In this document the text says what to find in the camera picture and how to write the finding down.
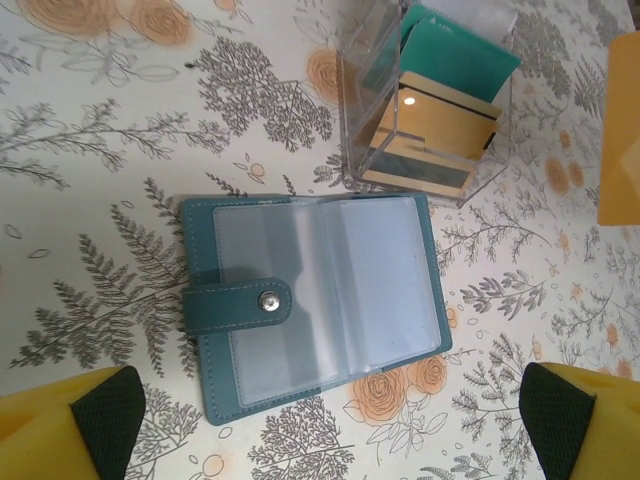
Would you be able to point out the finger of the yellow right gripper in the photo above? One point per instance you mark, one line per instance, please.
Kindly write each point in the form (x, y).
(622, 125)

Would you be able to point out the clear acrylic card box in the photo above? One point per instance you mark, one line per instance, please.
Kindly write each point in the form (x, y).
(480, 175)

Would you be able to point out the gold bank card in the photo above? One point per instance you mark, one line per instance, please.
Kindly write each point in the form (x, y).
(450, 125)

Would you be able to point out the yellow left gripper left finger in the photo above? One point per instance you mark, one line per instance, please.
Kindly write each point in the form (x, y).
(45, 435)

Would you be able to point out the green bank card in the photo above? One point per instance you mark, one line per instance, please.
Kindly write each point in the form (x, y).
(380, 60)
(460, 65)

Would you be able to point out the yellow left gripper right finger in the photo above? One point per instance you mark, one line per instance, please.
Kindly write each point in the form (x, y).
(595, 435)

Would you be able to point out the teal leather card holder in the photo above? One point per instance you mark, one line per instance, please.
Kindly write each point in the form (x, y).
(375, 275)

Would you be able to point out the floral patterned table cover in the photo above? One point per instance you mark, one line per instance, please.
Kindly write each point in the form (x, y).
(100, 150)

